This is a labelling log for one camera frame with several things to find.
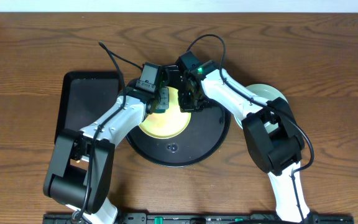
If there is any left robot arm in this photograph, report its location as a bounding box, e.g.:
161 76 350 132
43 62 169 223

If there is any rectangular black tray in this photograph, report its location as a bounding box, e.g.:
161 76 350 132
55 71 121 136

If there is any yellow plate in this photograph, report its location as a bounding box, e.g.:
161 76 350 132
139 87 191 139

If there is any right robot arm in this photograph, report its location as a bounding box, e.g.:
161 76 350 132
164 50 312 223

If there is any round black tray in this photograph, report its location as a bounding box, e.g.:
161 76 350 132
126 104 231 167

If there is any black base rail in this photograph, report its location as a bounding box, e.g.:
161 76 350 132
42 212 356 224

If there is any green yellow sponge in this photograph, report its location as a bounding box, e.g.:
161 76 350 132
155 68 170 113

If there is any light green plate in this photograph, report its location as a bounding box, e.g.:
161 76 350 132
246 84 288 134

